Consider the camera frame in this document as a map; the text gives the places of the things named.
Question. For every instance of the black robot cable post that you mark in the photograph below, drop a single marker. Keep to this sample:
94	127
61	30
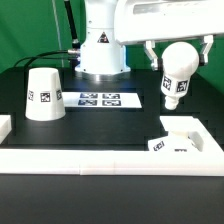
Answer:
75	41

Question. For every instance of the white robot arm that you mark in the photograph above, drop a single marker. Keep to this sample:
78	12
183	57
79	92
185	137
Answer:
112	25

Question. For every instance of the white lamp base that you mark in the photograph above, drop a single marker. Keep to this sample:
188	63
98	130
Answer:
178	138

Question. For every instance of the white marker sheet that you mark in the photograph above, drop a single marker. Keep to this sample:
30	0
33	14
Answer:
101	100

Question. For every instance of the white lamp shade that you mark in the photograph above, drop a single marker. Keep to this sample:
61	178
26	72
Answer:
44	95

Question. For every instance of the white U-shaped fence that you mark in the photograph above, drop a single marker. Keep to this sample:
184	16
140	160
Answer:
207	161

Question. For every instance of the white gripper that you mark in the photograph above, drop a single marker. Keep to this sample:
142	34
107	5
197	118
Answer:
137	21

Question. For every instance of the white lamp bulb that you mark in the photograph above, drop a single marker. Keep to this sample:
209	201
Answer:
180	61

